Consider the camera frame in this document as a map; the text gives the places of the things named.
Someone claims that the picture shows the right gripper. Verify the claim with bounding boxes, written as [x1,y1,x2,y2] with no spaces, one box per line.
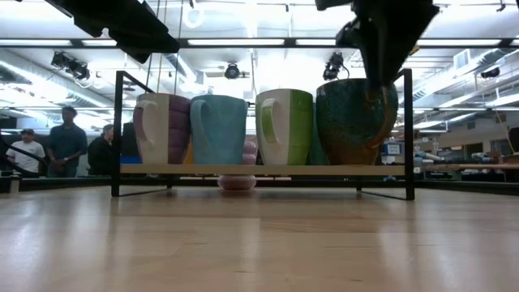
[352,0,441,88]

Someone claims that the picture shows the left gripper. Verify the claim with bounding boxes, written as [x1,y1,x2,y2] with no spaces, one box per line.
[107,7,182,64]

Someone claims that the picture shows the dark speckled brown mug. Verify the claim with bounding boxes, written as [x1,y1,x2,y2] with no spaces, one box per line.
[315,78,400,166]

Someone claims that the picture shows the purple and white ribbed mug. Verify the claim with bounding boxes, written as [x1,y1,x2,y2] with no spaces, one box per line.
[132,92,192,165]

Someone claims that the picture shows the green and white mug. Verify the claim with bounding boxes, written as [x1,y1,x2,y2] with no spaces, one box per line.
[255,88,315,166]

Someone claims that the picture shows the blue mug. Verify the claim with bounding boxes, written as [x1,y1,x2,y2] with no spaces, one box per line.
[189,95,249,166]

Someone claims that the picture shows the orange mug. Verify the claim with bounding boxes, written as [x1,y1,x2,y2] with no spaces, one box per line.
[182,140,195,165]

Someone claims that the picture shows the lavender ribbed mug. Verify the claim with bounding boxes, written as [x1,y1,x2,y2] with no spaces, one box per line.
[217,135,260,191]

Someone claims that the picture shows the black hanging spotlight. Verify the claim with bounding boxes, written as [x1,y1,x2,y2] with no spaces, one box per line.
[50,50,92,82]
[224,62,240,81]
[322,51,350,82]

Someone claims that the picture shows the blue and white box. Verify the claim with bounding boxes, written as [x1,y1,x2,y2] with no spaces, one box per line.
[380,141,403,157]

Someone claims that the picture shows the person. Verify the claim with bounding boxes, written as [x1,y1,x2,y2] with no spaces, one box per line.
[87,123,118,176]
[46,105,89,178]
[6,128,46,178]

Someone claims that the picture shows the white hanging ring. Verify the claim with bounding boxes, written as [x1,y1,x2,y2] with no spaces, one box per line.
[182,2,206,29]

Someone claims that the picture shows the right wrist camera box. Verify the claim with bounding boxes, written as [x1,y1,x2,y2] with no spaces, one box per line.
[335,18,362,48]

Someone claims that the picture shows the wooden shelf black metal frame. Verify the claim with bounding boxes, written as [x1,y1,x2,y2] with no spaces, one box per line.
[110,67,416,202]

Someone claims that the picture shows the black metal rig frame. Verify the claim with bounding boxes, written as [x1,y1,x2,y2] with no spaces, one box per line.
[0,174,519,195]

